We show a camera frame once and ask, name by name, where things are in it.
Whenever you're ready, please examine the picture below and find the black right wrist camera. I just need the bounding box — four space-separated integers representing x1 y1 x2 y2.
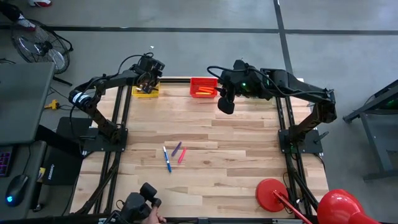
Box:
217 96 236 115

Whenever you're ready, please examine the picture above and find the black floor fan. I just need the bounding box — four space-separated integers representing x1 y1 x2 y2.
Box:
11 18 74 87

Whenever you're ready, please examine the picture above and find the black right camera cable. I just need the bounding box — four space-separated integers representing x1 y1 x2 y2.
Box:
206 64 246 82

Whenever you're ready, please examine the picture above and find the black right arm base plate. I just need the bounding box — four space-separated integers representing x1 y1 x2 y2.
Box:
278 128 330 155

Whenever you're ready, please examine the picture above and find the person's leg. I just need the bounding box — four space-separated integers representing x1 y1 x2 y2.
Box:
0 1 37 32

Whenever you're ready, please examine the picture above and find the person's hand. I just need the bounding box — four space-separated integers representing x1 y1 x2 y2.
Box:
141 205 167 224

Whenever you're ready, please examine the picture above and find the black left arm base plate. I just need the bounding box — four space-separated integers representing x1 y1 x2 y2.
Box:
57 116 129 153

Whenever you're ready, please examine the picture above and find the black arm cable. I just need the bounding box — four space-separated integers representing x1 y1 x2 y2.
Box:
259 67 335 98
117 52 155 78

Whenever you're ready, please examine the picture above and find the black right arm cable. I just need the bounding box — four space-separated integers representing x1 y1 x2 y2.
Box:
259 67 335 98

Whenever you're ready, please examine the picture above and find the black handheld device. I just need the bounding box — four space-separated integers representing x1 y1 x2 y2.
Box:
104 182 163 224

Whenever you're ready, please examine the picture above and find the thin blue marker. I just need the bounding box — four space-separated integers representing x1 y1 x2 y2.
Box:
162 146 172 174

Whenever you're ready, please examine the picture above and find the black left side frame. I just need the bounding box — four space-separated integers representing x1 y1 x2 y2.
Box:
73 83 133 216

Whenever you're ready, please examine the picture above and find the black computer mouse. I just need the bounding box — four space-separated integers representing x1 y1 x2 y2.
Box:
5 174 29 208

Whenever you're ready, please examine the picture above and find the black frame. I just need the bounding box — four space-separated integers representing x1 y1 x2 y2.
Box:
73 83 133 216
275 96 321 217

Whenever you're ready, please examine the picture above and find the black right side frame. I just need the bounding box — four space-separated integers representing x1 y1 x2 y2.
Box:
275 96 321 217

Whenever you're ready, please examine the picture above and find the grey desk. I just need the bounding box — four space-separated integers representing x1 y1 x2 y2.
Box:
0 61 56 146

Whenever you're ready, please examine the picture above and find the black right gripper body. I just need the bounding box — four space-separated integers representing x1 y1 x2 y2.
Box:
220 70 248 101

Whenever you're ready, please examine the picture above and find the yellow plug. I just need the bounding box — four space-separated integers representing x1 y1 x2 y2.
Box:
44 99 60 111

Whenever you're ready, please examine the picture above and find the purple highlighter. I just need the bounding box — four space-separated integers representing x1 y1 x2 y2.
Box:
171 141 183 157

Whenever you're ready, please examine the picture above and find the black cart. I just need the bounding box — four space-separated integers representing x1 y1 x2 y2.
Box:
342 79 398 183

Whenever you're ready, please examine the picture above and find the black keyboard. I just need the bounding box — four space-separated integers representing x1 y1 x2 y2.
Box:
0 145 14 177

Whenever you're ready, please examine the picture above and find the red desk lamp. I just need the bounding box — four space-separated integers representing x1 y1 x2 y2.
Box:
255 178 382 224

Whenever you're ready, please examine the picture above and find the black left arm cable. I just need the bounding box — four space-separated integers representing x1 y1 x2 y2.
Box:
117 52 155 78

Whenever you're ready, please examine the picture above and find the red plastic basket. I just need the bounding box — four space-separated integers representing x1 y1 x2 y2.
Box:
190 77 219 99

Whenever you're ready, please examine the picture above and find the black mini computer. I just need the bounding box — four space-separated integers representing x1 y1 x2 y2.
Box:
42 146 84 187

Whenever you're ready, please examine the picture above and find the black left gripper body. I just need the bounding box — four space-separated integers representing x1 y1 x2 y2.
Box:
135 68 163 90

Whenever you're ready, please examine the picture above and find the yellow plastic basket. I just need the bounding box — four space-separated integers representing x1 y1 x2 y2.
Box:
131 81 160 99

